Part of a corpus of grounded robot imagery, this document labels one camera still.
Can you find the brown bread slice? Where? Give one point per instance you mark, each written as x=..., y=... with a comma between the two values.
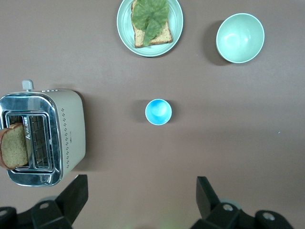
x=14, y=148
x=164, y=35

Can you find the green lettuce leaf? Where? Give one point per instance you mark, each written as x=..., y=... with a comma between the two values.
x=149, y=16

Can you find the blue plastic cup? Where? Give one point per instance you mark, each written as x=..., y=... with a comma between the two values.
x=158, y=112

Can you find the pale green bowl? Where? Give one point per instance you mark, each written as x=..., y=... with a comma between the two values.
x=240, y=38

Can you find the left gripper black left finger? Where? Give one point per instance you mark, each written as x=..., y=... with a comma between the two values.
x=74, y=200

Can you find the pale green plate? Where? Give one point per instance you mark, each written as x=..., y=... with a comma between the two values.
x=176, y=23

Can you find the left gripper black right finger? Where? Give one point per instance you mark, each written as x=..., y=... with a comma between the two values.
x=209, y=202

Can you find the beige chrome toaster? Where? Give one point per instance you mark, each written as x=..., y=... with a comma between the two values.
x=71, y=128

